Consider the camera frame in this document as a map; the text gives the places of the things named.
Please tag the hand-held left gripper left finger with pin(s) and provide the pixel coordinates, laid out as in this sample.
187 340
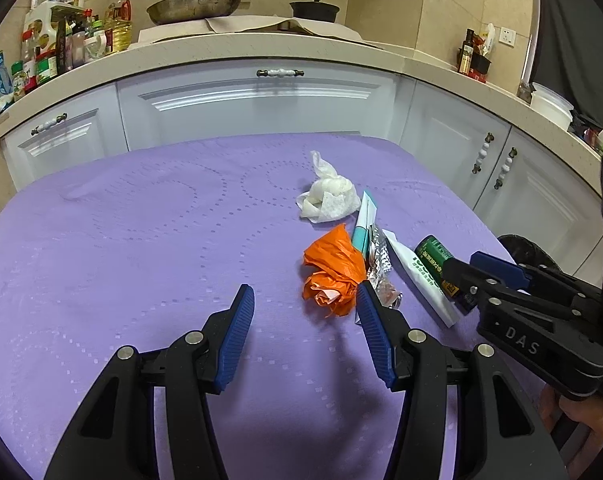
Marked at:
236 330

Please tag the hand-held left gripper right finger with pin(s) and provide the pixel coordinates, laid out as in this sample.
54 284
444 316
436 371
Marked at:
376 340

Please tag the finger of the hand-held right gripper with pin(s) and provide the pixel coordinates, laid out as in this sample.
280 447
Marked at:
461 275
496 266

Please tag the black lined trash bin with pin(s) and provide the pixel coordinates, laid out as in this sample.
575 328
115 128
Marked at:
526 250

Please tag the small green bottle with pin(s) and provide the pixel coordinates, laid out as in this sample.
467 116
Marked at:
431 257

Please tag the white tube green print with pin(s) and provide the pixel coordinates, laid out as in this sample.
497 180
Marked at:
421 280

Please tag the foil blister pack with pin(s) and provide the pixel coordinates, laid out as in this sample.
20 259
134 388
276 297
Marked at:
379 260

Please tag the orange plastic bag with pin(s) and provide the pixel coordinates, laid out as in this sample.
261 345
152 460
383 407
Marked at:
334 270

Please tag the teal white packet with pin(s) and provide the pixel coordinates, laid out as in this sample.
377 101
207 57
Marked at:
365 220

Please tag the white tissue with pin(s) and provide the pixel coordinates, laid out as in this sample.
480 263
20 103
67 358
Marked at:
331 195

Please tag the person's right hand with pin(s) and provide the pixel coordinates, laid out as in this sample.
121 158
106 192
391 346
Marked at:
591 425

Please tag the purple tablecloth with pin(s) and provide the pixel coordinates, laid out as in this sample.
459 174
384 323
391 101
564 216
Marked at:
156 235

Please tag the white plastic container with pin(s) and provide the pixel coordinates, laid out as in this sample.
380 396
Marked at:
551 92
551 117

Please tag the red box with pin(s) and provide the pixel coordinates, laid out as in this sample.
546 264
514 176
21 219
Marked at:
478 76

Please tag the black holder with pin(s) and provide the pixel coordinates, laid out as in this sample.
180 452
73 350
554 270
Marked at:
481 64

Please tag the dark olive oil bottle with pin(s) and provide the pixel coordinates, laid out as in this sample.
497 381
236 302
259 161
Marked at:
465 55

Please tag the red packet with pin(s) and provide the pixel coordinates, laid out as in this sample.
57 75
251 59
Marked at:
478 42

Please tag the black cloth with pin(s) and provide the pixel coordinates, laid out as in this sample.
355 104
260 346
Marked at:
581 35

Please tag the beige stone countertop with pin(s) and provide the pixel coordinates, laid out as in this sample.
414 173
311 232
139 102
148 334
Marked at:
231 50

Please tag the black lidded pot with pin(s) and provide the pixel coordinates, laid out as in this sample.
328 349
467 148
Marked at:
314 10

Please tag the large yellow oil bottle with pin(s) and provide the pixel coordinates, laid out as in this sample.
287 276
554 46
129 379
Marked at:
118 27

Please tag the cluster of condiment bottles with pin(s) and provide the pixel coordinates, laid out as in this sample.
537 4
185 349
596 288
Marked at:
46 55

